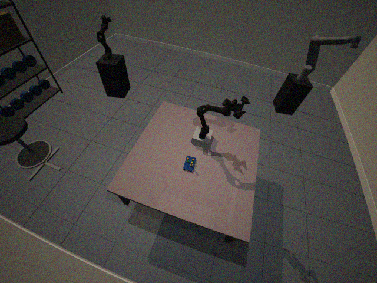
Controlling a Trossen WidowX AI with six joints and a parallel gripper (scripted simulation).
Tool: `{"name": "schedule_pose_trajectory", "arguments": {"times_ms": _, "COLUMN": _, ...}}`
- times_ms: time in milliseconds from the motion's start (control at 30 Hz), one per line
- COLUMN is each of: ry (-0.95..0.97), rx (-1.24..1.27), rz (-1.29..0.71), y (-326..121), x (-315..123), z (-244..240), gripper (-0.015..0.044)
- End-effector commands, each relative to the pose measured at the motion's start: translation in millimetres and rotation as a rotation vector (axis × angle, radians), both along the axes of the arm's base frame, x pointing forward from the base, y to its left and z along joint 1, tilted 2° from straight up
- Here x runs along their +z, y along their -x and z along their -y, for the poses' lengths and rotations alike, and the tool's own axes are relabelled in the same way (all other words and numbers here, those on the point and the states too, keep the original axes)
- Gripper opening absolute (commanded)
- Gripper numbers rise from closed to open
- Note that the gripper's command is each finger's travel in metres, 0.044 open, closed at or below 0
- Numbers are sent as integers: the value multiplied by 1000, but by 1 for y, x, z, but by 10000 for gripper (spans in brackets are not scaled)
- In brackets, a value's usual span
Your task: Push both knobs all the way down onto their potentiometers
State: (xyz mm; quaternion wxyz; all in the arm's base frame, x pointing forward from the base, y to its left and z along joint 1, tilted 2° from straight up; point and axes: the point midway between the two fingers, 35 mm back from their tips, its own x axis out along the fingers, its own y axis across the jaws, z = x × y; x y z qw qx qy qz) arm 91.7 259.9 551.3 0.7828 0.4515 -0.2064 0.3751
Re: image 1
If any blue circuit board with yellow knobs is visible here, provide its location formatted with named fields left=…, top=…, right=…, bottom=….
left=183, top=156, right=196, bottom=172

